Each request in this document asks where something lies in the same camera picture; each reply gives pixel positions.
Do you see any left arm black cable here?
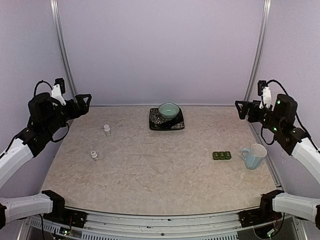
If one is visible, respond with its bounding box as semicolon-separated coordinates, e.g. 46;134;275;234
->
33;79;55;97

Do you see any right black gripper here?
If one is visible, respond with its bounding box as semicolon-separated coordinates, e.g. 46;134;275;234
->
235;100;283;134

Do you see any black floral square plate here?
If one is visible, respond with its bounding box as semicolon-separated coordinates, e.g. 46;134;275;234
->
149;108;185;131

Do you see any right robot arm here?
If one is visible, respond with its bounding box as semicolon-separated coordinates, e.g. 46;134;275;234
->
235;94;320;227

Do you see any green three-compartment pill box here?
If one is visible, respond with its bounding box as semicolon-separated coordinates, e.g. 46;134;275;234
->
212;151;232;161

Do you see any aluminium frame post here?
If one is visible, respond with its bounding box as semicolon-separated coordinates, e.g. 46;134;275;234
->
49;0;78;99
244;0;272;101

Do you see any front aluminium rail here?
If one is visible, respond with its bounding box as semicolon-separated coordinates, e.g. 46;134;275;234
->
19;211;308;240

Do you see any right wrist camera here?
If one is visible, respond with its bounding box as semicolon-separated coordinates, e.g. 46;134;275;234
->
257;80;268;96

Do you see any celadon green bowl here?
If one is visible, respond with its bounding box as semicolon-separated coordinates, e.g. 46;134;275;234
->
158;102;180;120

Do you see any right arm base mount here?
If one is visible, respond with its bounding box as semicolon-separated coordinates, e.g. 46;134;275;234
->
238;208;283;228

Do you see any white pill bottle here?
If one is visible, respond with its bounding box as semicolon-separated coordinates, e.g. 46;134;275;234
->
90;150;99;161
103;124;111;136

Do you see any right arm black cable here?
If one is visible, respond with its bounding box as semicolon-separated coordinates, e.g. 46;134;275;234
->
266;79;313;141

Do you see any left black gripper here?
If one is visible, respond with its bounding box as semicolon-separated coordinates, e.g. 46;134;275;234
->
43;93;92;136

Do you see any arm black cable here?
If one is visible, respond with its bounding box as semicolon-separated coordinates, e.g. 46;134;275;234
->
33;79;55;97
266;79;313;141

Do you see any light blue mug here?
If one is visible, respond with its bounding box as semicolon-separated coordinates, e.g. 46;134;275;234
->
240;143;267;170

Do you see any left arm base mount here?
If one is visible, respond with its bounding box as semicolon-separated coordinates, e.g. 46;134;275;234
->
43;209;88;229

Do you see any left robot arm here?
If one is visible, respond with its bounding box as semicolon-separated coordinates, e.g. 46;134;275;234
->
0;92;92;227

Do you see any right aluminium frame post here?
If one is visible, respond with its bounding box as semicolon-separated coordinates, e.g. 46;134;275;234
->
244;0;272;101

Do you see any left aluminium frame post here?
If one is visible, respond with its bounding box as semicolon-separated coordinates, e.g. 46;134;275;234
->
49;0;78;99

